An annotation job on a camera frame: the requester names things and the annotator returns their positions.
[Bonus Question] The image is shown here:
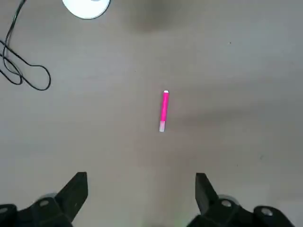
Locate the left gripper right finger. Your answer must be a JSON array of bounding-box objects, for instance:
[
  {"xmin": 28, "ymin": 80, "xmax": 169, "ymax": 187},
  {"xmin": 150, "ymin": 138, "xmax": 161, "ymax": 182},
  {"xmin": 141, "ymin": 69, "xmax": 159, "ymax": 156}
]
[{"xmin": 188, "ymin": 172, "xmax": 296, "ymax": 227}]

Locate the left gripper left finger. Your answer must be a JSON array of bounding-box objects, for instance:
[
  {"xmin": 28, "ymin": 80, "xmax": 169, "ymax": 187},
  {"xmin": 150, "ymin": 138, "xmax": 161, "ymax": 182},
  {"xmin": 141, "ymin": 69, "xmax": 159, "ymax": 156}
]
[{"xmin": 0, "ymin": 172, "xmax": 89, "ymax": 227}]

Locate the pink highlighter pen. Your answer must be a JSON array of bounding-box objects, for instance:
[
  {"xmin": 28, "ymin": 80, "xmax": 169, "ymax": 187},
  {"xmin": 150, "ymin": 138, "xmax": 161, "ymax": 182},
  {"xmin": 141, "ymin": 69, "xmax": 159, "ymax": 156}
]
[{"xmin": 159, "ymin": 89, "xmax": 170, "ymax": 132}]

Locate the white desk lamp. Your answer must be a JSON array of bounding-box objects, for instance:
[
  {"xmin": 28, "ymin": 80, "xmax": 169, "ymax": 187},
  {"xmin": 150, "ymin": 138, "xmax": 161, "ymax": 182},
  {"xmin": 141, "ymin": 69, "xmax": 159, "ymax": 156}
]
[{"xmin": 62, "ymin": 0, "xmax": 111, "ymax": 20}]

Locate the black lamp cable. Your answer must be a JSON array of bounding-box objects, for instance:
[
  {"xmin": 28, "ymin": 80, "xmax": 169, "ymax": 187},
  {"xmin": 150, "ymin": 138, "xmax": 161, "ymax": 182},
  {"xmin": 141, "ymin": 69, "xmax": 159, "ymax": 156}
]
[{"xmin": 0, "ymin": 0, "xmax": 52, "ymax": 91}]

